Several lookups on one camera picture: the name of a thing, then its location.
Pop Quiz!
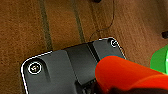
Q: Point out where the small red cup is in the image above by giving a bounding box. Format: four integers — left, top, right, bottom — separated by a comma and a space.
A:
94, 55, 168, 94

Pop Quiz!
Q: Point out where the green bowl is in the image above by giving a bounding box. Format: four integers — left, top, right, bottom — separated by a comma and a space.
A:
149, 46, 168, 75

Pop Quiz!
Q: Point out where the thin black floor cable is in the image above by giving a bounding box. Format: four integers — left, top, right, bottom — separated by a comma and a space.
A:
89, 0, 116, 40

